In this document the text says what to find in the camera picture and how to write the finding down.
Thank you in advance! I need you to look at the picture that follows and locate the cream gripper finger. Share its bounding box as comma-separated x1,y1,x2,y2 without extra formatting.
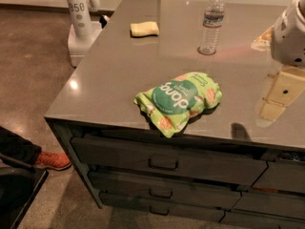
259,66,305,121

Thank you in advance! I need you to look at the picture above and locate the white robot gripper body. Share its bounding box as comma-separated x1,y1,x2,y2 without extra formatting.
271,0,305,67

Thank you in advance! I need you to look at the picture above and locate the green rice chip bag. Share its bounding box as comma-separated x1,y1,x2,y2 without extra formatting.
133,72,222,138

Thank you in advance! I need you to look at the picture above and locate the yellow sponge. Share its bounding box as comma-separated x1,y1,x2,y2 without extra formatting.
131,21,159,37

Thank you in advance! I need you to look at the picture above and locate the clear plastic water bottle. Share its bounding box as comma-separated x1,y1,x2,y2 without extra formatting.
198,0,225,55

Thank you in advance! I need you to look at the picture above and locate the top right grey drawer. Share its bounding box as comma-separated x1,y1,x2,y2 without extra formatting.
254,161,305,194

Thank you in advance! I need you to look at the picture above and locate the grey drawer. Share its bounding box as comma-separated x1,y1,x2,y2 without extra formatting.
88,172,241,209
254,161,305,194
71,137,267,185
234,193,305,219
99,193,225,222

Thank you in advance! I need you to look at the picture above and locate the grey cabinet counter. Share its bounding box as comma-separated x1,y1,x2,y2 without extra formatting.
46,0,305,229

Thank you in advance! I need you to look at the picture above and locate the middle right grey drawer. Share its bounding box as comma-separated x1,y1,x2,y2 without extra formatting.
234,193,305,219

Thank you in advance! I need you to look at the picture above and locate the top left grey drawer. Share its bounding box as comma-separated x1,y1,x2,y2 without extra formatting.
71,137,267,185

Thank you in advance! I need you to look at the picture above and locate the middle left grey drawer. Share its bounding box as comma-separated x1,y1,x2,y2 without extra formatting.
88,172,241,209

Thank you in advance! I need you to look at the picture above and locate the bottom left grey drawer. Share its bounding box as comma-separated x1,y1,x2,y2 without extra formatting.
99,193,225,222

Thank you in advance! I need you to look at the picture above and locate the white robot stand numbered 050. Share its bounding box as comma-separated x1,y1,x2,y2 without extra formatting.
66,0,110,68

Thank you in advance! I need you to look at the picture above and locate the orange shoe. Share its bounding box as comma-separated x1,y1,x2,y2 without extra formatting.
34,151,71,171

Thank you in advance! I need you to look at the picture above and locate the dark trouser leg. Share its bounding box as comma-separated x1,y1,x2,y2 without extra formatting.
0,127,42,165

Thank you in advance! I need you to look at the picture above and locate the black base platform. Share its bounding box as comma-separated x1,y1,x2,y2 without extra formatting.
0,154,49,229

